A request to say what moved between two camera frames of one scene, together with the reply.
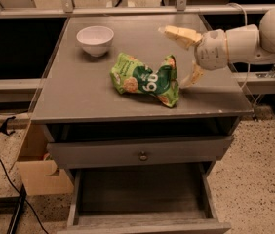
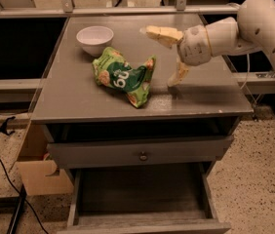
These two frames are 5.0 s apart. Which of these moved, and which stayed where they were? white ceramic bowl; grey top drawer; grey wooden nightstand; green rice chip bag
Moved: green rice chip bag
Stayed: grey wooden nightstand; grey top drawer; white ceramic bowl
